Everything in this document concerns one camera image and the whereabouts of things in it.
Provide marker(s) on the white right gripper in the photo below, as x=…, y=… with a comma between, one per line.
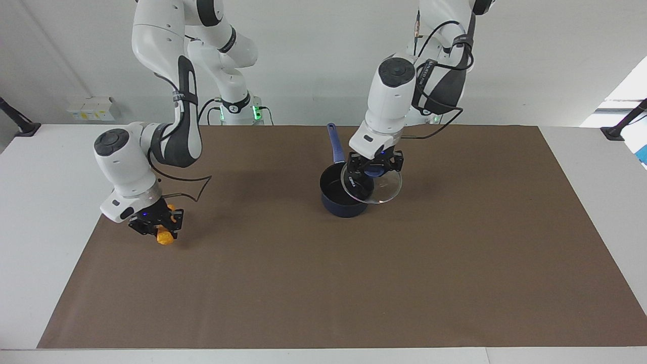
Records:
x=119, y=208

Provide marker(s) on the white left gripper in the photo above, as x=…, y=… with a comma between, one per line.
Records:
x=371, y=141

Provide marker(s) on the yellow corn cob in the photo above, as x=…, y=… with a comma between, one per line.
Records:
x=164, y=236

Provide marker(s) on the glass lid with blue knob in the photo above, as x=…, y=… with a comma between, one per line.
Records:
x=386, y=189

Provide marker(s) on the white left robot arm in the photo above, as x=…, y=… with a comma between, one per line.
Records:
x=391, y=96

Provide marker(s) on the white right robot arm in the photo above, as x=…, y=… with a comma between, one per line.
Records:
x=126, y=162

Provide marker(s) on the white socket boxes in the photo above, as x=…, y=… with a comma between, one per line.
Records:
x=93, y=108

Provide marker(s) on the brown table mat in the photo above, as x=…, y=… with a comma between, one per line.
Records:
x=303, y=278

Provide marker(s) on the light blue object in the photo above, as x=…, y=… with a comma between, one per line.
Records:
x=643, y=156

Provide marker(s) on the black camera stand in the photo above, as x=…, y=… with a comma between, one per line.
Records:
x=614, y=132
x=25, y=129

